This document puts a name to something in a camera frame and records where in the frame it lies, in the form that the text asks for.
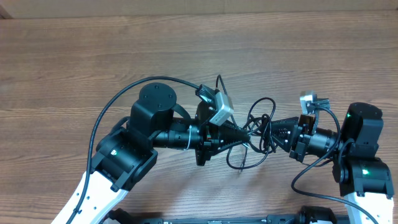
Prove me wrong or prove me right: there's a left camera cable black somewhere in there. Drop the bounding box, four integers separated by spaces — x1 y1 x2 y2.
65 76 200 224

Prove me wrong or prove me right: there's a black usb cable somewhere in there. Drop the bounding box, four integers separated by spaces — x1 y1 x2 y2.
226 96 278 174

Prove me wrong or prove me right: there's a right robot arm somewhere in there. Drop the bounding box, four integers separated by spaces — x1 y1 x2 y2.
269 99 394 223

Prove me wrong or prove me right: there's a right camera cable black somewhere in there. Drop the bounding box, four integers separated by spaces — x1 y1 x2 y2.
290 105 380 224

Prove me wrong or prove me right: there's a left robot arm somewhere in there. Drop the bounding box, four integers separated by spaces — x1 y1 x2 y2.
53 83 250 223

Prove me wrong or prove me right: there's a camera cable black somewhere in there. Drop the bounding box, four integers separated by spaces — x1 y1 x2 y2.
65 76 200 224
290 105 380 224

